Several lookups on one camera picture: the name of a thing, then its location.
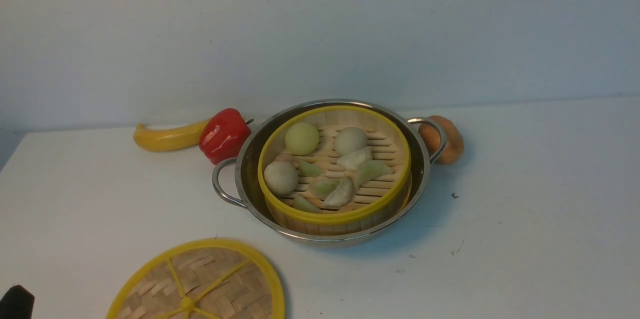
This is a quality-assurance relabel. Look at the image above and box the yellow-rimmed bamboo steamer basket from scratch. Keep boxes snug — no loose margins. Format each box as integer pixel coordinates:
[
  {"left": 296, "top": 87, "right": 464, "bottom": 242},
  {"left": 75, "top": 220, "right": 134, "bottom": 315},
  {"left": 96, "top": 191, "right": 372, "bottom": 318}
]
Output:
[{"left": 258, "top": 114, "right": 409, "bottom": 224}]

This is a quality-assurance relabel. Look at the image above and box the yellow woven bamboo steamer lid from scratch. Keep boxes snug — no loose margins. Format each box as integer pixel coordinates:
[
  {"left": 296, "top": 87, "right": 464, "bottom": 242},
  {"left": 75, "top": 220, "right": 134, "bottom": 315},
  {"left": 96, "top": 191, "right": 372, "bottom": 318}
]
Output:
[{"left": 106, "top": 238, "right": 287, "bottom": 319}]

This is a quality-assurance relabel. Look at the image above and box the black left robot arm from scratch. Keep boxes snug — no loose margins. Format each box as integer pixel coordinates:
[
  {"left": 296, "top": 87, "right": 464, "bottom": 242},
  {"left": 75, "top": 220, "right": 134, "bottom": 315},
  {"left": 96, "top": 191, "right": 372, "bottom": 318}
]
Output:
[{"left": 0, "top": 284, "right": 35, "bottom": 319}]

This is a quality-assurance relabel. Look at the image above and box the stainless steel pot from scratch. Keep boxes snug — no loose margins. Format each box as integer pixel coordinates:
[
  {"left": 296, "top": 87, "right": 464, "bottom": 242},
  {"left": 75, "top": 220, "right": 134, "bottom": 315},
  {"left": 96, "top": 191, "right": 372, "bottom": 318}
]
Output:
[{"left": 211, "top": 98, "right": 446, "bottom": 249}]

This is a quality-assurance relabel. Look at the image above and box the pale yellow round bun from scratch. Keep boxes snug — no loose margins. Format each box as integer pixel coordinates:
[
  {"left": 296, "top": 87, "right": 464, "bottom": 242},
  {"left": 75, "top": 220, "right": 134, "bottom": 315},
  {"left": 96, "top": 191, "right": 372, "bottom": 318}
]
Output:
[{"left": 285, "top": 121, "right": 320, "bottom": 156}]

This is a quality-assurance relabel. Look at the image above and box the white round bun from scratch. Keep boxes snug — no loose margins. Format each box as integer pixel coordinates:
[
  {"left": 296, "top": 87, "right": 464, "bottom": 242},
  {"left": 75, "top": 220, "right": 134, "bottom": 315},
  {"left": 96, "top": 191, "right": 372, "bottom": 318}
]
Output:
[
  {"left": 333, "top": 127, "right": 368, "bottom": 157},
  {"left": 263, "top": 161, "right": 298, "bottom": 196}
]

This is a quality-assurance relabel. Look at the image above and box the small green dumpling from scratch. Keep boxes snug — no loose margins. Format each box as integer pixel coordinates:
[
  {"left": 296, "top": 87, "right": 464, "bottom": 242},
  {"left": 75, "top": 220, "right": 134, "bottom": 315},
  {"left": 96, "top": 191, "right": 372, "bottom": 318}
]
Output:
[{"left": 297, "top": 159, "right": 325, "bottom": 178}]

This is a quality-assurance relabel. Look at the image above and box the white dumpling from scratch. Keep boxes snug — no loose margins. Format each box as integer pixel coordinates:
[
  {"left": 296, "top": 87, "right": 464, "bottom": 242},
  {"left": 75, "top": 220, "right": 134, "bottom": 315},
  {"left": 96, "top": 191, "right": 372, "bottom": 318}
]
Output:
[
  {"left": 323, "top": 177, "right": 355, "bottom": 208},
  {"left": 336, "top": 146, "right": 373, "bottom": 172}
]

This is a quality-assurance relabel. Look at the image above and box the white round bun front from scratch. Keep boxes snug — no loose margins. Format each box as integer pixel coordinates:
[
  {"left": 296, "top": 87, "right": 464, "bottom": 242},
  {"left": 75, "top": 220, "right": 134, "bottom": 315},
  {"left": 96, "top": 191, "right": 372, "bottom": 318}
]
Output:
[{"left": 263, "top": 161, "right": 298, "bottom": 196}]

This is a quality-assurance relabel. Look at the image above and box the white dumpling front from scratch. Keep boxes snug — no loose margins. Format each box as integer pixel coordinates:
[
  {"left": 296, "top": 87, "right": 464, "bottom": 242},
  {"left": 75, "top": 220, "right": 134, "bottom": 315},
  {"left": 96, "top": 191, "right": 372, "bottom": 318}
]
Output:
[{"left": 323, "top": 177, "right": 355, "bottom": 208}]

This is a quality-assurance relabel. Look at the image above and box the green dumpling front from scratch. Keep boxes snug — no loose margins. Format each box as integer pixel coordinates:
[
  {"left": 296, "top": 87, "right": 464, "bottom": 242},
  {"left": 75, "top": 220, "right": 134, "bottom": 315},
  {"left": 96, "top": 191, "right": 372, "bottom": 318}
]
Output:
[{"left": 292, "top": 193, "right": 323, "bottom": 214}]

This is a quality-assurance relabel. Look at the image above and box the red bell pepper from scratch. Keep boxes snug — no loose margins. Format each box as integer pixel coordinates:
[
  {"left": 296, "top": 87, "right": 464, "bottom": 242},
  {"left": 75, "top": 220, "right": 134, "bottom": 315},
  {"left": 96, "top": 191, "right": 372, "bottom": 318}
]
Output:
[{"left": 198, "top": 108, "right": 252, "bottom": 166}]

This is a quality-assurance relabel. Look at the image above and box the yellow banana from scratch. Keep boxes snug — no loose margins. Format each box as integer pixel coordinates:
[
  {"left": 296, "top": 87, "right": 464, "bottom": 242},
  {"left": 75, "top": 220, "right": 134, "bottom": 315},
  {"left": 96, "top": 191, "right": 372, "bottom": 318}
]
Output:
[{"left": 132, "top": 120, "right": 209, "bottom": 153}]

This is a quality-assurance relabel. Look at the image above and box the orange-brown onion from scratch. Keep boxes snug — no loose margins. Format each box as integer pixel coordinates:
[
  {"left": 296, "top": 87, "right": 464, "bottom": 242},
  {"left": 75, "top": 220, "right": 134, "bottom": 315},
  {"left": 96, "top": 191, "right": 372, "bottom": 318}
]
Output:
[{"left": 418, "top": 115, "right": 465, "bottom": 166}]

